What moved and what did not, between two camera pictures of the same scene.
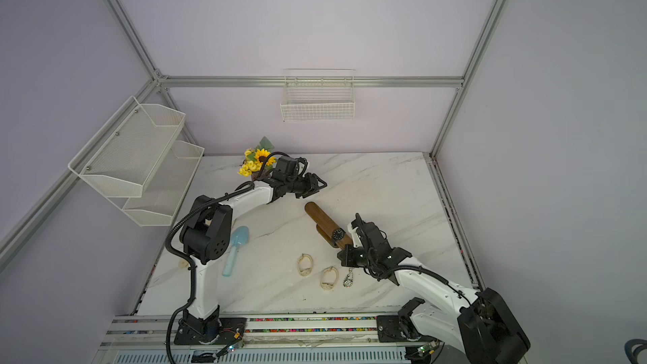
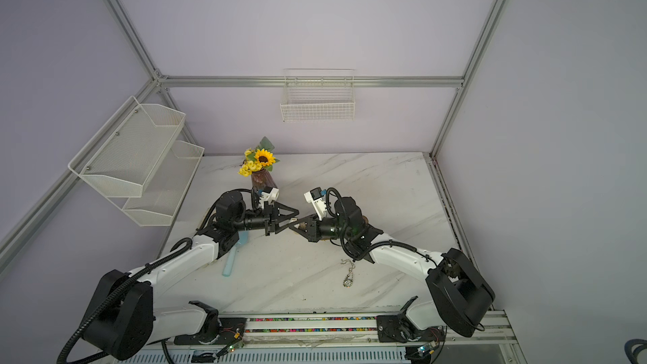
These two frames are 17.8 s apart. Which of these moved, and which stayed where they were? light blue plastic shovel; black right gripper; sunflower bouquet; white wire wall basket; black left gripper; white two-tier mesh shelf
Moved: black left gripper; black right gripper
Stayed: white two-tier mesh shelf; light blue plastic shovel; sunflower bouquet; white wire wall basket
